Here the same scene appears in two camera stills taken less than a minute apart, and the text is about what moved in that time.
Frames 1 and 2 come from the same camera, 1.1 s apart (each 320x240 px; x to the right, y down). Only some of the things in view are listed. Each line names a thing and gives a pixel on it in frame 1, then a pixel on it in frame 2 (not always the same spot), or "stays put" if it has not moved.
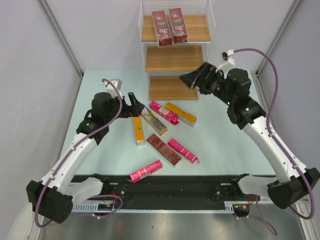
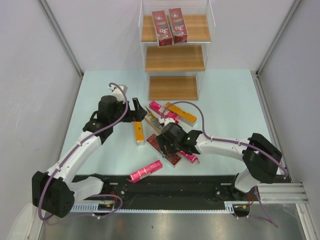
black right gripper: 207,72 → 163,140
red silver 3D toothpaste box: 178,25 stays put
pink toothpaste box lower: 138,175 stays put
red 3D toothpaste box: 164,36 stays put
